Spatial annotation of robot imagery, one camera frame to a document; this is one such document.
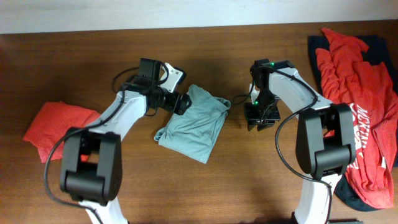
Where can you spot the dark navy garment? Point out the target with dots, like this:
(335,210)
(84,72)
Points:
(377,53)

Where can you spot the light grey t-shirt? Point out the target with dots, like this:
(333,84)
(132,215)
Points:
(194,133)

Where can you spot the folded red cloth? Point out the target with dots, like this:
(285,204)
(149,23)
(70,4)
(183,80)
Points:
(53,121)

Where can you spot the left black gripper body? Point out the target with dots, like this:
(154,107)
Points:
(171,101)

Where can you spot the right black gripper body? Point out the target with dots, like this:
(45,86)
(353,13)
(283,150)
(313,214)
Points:
(264,109)

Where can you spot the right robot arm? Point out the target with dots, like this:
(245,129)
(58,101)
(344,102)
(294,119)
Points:
(325,144)

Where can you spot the red printed t-shirt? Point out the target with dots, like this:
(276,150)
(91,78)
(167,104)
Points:
(346,77)

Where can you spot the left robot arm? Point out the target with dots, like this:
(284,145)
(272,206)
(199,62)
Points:
(92,171)

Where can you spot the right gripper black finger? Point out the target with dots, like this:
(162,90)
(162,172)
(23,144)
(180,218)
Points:
(261,125)
(251,126)

